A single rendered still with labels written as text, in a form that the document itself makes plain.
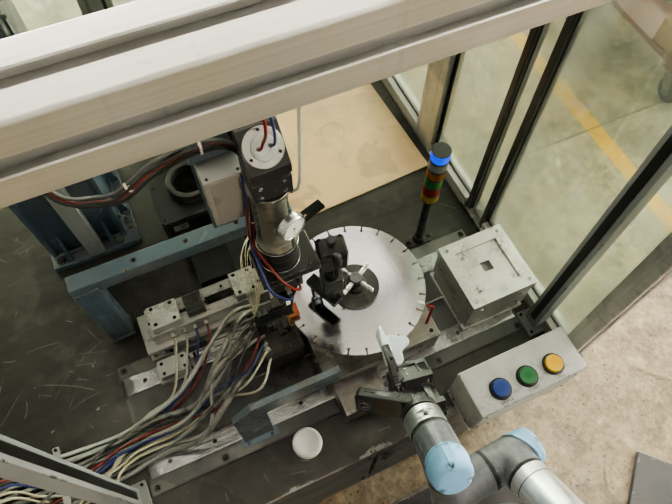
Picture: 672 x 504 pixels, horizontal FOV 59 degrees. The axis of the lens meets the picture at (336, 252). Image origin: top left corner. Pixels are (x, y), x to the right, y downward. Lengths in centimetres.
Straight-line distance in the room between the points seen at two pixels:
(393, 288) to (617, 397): 133
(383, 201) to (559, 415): 111
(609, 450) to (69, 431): 179
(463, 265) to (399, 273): 18
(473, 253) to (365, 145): 54
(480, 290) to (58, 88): 131
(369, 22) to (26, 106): 14
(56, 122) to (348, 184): 155
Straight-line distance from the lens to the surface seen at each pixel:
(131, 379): 159
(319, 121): 192
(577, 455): 241
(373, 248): 144
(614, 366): 256
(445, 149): 136
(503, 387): 141
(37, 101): 25
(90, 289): 141
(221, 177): 92
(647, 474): 247
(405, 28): 28
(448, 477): 105
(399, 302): 139
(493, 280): 151
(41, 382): 169
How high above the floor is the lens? 222
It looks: 62 degrees down
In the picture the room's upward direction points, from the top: 1 degrees clockwise
